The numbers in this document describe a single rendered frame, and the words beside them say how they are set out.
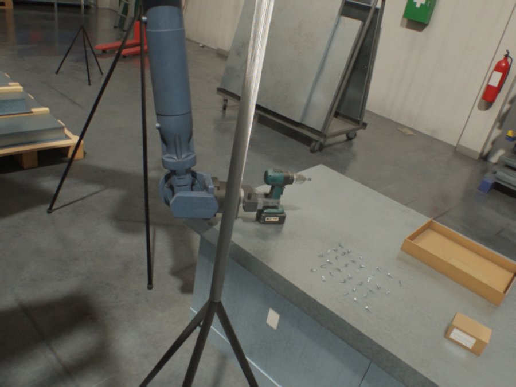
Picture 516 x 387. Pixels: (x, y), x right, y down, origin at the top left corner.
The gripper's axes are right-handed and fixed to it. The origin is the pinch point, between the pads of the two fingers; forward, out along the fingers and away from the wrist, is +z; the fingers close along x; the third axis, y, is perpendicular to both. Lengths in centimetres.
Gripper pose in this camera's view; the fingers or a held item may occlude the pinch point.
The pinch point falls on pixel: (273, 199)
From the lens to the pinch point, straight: 166.2
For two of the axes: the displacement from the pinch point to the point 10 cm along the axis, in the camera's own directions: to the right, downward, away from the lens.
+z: 9.5, 0.4, 3.1
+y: 1.9, -8.6, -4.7
